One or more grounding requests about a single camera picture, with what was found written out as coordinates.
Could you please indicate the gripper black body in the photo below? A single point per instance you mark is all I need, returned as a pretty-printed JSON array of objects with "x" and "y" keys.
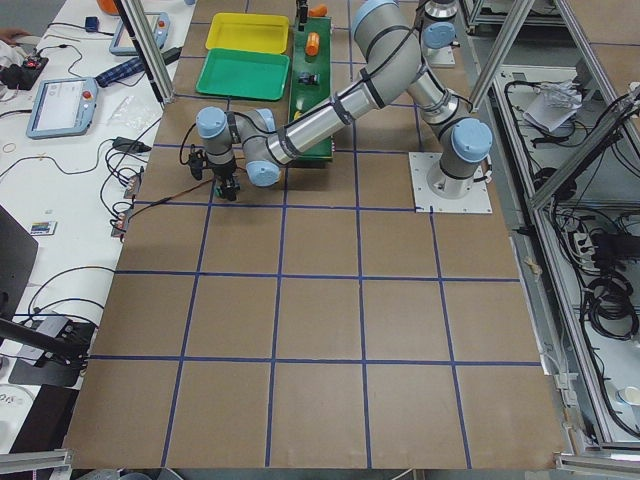
[{"x": 223, "y": 175}]

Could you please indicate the orange cylinder marked 4680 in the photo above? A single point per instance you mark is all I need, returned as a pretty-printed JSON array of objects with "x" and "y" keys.
[{"x": 312, "y": 45}]

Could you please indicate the plain orange cylinder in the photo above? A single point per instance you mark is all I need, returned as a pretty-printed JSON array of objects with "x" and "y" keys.
[{"x": 318, "y": 11}]

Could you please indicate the green plastic tray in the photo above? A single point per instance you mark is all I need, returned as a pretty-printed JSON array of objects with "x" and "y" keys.
[{"x": 243, "y": 74}]

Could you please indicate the black power adapter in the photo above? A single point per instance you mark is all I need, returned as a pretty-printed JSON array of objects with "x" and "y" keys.
[{"x": 127, "y": 145}]

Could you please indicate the clear plastic bag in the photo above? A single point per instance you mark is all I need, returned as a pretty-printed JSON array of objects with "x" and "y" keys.
[{"x": 134, "y": 113}]

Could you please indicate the yellow plastic tray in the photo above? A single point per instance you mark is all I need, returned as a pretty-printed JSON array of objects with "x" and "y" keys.
[{"x": 262, "y": 33}]

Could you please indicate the green conveyor belt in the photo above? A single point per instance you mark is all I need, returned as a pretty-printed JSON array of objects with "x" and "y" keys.
[{"x": 304, "y": 97}]

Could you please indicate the teach pendant near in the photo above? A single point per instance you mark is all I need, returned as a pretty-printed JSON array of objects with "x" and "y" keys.
[{"x": 63, "y": 107}]

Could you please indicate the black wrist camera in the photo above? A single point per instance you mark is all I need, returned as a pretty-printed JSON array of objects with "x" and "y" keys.
[{"x": 196, "y": 163}]

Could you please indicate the aluminium frame post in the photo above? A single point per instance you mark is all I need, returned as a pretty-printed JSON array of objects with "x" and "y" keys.
[{"x": 135, "y": 21}]

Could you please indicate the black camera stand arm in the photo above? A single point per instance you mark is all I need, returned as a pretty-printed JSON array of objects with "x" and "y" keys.
[{"x": 56, "y": 339}]

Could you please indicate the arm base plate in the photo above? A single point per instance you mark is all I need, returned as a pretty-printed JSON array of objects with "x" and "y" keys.
[
  {"x": 441, "y": 57},
  {"x": 435, "y": 192}
]

